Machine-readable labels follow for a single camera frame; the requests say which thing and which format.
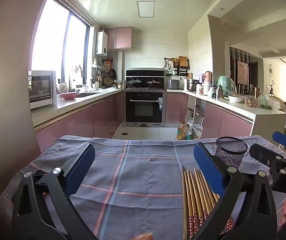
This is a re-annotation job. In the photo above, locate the kitchen window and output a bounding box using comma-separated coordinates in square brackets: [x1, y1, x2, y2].
[29, 0, 93, 85]

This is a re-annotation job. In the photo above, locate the person's left hand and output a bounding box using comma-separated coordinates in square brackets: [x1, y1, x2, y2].
[134, 233, 155, 240]

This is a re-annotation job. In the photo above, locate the black mesh cup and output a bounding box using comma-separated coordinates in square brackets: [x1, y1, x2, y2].
[215, 137, 248, 173]

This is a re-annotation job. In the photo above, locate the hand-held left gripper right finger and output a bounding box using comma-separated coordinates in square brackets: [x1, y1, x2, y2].
[190, 142, 279, 240]

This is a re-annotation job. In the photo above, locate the steel stockpot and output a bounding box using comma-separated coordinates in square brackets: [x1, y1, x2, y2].
[186, 79, 199, 91]

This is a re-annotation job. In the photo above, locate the pink cabinet peninsula white top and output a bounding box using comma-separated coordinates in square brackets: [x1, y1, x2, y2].
[167, 90, 286, 140]

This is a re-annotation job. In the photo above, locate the white water heater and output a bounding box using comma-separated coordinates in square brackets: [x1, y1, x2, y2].
[96, 31, 108, 57]

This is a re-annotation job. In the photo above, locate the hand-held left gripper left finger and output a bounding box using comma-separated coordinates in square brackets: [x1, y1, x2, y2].
[11, 144, 96, 240]

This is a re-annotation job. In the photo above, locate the white plastic bag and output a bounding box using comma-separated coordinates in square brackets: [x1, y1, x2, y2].
[189, 123, 203, 139]

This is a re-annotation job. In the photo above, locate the plastic bag of greens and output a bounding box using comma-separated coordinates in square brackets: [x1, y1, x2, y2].
[258, 94, 281, 110]

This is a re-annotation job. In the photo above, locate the pink bowl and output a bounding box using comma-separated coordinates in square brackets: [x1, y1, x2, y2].
[60, 92, 78, 100]

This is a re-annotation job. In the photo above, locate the yellow cooking oil bottle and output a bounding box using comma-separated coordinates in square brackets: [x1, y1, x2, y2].
[176, 121, 186, 140]

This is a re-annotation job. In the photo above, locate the pink wall cabinet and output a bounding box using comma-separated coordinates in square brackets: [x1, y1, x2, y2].
[104, 27, 132, 50]

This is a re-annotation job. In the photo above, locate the framed wall picture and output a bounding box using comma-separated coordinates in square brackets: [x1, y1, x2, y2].
[237, 61, 249, 84]

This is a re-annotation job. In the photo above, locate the oil bottle with green label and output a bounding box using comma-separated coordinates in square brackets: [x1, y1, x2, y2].
[183, 124, 193, 140]

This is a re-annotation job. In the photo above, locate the black integrated stove oven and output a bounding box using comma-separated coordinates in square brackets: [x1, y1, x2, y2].
[122, 68, 168, 127]

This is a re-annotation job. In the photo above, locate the blue checked tablecloth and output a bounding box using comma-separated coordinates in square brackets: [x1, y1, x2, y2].
[0, 135, 286, 240]

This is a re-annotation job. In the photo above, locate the white microwave oven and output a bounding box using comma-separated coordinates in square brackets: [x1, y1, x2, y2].
[28, 70, 58, 110]

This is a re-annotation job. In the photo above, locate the bunch of wooden chopsticks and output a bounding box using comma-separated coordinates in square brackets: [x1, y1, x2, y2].
[182, 165, 235, 240]

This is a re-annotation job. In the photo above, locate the pink cabinet run with sink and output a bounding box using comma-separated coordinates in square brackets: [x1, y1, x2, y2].
[32, 90, 123, 153]

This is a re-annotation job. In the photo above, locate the black wall rack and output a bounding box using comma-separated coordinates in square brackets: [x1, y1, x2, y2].
[164, 56, 191, 78]

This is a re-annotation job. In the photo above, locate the green kitchen appliance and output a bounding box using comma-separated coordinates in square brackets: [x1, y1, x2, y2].
[217, 76, 237, 97]

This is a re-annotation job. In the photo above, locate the ceiling light panel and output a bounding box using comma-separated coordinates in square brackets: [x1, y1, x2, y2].
[136, 1, 156, 18]

